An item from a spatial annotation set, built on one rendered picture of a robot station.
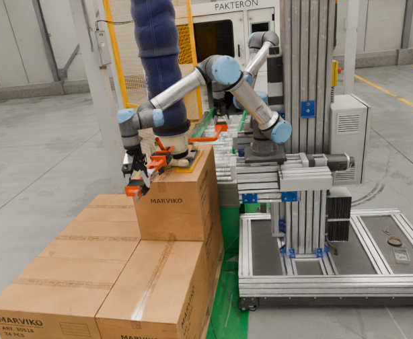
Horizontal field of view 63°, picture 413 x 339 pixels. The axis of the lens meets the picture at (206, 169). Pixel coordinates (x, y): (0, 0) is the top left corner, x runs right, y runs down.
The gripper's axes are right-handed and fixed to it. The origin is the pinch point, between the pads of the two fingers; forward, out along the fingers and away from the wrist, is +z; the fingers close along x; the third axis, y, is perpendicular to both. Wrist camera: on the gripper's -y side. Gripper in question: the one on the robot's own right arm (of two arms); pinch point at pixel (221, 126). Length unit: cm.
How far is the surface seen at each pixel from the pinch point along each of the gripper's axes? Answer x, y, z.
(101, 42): -117, -78, -59
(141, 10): -29, 42, -74
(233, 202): 3, -7, 63
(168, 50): -18, 38, -54
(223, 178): -7, -29, 53
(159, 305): -18, 108, 54
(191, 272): -8, 84, 54
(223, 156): -15, -82, 55
